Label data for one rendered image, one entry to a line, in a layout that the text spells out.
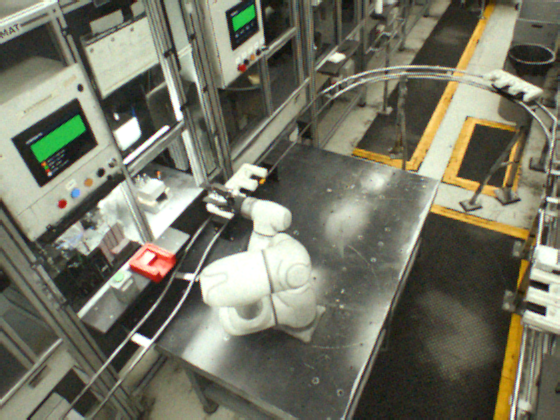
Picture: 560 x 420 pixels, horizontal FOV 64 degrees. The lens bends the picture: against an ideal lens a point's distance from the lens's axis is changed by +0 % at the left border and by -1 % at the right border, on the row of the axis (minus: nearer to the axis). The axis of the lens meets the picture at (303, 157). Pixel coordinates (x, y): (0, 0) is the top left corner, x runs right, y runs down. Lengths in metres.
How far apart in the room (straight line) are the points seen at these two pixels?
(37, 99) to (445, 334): 2.36
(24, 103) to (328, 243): 1.48
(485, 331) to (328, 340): 1.18
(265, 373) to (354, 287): 0.55
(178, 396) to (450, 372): 1.47
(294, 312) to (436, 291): 1.34
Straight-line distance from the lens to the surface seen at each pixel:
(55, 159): 1.69
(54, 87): 1.66
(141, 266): 2.07
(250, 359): 2.04
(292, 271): 1.27
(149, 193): 2.29
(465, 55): 5.57
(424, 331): 2.87
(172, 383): 2.86
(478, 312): 3.01
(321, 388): 1.96
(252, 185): 2.39
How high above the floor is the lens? 2.48
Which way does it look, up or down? 39 degrees down
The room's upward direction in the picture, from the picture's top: 5 degrees counter-clockwise
